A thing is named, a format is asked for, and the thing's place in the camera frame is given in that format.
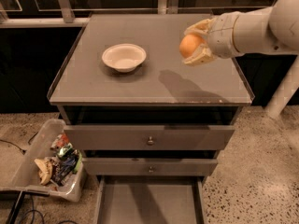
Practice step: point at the grey bottom drawer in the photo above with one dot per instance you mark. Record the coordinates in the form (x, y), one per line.
(150, 200)

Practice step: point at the white diagonal pole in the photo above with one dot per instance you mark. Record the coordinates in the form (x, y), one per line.
(285, 91)

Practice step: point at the dark blue snack packet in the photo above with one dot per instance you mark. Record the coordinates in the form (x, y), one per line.
(63, 169)

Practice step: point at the grey top drawer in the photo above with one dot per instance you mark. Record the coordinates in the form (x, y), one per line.
(149, 137)

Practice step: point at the orange fruit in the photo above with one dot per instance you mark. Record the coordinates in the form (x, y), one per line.
(189, 44)

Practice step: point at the grey drawer cabinet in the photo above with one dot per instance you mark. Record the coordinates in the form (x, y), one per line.
(160, 91)

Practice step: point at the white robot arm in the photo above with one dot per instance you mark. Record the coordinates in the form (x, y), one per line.
(272, 31)

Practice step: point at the tan crumpled paper bag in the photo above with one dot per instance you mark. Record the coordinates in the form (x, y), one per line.
(45, 170)

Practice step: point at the metal window frame rail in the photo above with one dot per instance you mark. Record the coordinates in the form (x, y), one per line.
(54, 13)

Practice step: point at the green snack packet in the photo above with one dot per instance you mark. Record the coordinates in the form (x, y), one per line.
(64, 151)

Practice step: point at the red soda can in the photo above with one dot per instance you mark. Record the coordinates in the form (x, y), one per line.
(60, 141)

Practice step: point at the white bowl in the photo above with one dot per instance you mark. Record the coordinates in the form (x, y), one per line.
(124, 58)

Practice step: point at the grey middle drawer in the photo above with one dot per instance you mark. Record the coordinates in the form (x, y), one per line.
(140, 166)

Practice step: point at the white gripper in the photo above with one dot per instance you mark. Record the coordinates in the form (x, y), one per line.
(221, 35)

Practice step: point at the grey drawer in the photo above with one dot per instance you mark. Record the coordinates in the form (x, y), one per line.
(140, 166)
(149, 137)
(150, 200)

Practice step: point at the clear plastic bin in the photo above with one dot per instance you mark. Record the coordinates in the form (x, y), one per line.
(26, 177)

